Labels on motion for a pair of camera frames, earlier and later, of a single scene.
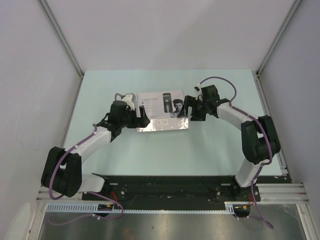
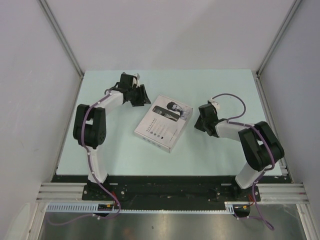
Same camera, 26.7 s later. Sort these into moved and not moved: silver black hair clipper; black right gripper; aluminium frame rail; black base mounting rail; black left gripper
Moved: black right gripper; silver black hair clipper; black left gripper
Not moved: aluminium frame rail; black base mounting rail
